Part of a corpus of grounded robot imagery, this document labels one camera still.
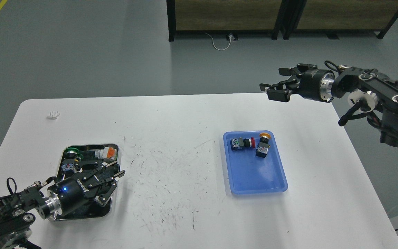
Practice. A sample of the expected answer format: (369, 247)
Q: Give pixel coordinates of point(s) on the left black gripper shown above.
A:
(85, 194)

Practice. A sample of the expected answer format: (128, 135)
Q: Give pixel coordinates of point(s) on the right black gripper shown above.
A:
(310, 83)

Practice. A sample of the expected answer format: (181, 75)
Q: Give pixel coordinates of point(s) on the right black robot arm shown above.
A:
(371, 94)

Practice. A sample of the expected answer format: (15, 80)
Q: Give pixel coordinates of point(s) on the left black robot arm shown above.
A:
(15, 215)

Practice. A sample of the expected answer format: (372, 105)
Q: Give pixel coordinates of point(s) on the silver metal tray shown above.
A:
(88, 154)

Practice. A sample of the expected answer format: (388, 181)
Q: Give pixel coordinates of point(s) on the blue plastic tray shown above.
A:
(249, 174)

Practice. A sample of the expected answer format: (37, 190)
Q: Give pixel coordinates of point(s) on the right wooden cabinet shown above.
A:
(331, 17)

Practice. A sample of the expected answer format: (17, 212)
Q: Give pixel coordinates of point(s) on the wooden cabinet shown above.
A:
(225, 17)
(331, 17)

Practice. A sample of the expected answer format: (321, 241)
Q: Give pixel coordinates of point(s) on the small white plastic part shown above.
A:
(53, 115)

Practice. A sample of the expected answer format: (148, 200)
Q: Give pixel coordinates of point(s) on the left wooden cabinet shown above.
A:
(225, 17)

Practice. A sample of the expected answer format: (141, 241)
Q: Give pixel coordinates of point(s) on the orange white switch component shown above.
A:
(107, 153)

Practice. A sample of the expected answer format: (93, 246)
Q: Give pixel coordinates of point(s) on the green push button switch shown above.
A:
(71, 160)

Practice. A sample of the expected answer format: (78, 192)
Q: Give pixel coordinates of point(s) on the yellow push button switch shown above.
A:
(263, 146)

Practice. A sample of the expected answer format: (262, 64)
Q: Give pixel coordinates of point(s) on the red push button switch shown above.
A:
(240, 143)

